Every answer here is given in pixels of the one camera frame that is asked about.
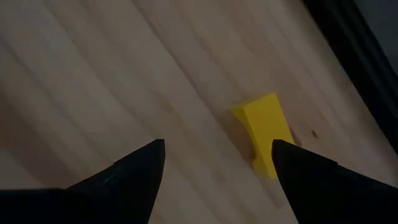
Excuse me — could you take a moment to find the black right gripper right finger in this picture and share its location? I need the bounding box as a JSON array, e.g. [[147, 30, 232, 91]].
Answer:
[[271, 139, 398, 224]]

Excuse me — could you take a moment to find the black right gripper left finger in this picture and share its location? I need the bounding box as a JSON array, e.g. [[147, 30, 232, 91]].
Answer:
[[0, 139, 166, 224]]

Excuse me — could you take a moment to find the large yellow block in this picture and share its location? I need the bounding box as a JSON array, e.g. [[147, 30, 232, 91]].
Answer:
[[230, 92, 295, 180]]

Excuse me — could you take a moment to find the black metal table frame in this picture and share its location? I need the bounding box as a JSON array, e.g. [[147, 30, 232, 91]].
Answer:
[[303, 0, 398, 155]]

